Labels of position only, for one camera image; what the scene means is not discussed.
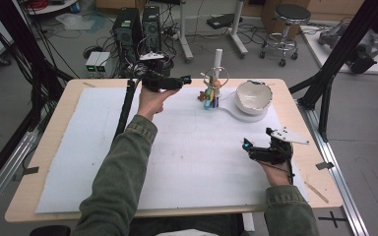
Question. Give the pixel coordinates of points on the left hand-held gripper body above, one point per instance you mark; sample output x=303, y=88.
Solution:
x=159, y=83

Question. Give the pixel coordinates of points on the black metal frame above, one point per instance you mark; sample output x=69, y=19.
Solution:
x=341, y=46
x=13, y=39

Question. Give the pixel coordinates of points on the round black metal stool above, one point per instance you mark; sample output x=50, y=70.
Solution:
x=290, y=14

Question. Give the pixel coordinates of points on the person's left hand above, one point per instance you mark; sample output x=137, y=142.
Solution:
x=152, y=103

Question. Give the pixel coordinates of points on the white table leg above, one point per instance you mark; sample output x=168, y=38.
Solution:
x=238, y=32
x=183, y=36

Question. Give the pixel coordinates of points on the black chair part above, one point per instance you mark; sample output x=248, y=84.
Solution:
x=49, y=230

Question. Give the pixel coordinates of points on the white key stand with pole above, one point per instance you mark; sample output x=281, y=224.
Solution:
x=239, y=113

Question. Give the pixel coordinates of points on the black computer tower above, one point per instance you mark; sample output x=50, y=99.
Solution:
x=151, y=29
x=126, y=29

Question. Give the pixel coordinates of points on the thin wooden stick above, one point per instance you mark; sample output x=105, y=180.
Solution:
x=316, y=192

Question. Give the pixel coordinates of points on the key bunch with coloured tags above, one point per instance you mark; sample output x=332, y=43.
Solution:
x=211, y=91

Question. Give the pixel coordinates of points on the black tape piece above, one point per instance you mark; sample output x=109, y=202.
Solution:
x=325, y=165
x=30, y=170

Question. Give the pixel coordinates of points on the person's legs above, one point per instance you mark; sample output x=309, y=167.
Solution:
x=183, y=224

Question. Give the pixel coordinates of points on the aluminium rail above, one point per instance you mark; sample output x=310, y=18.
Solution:
x=6, y=170
x=338, y=183

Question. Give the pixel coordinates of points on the white foam mat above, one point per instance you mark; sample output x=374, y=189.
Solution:
x=193, y=164

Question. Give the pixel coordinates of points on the clear plastic sheet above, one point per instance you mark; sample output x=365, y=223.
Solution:
x=75, y=21

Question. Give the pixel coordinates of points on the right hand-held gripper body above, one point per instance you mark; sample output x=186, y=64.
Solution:
x=275, y=152

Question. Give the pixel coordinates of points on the flat black box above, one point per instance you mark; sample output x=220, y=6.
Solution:
x=223, y=21

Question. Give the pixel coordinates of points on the white cloth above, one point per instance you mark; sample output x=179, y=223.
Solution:
x=187, y=233

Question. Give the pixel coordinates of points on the round white table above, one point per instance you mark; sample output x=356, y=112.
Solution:
x=52, y=7

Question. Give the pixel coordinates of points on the small white power supply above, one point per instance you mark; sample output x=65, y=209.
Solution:
x=91, y=62
x=103, y=62

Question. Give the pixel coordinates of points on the white base board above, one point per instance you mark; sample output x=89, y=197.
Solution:
x=321, y=55

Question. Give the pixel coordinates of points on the white eggshell-shaped bowl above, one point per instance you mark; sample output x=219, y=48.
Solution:
x=252, y=98

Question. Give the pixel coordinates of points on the person's right hand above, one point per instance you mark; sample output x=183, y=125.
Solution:
x=277, y=175

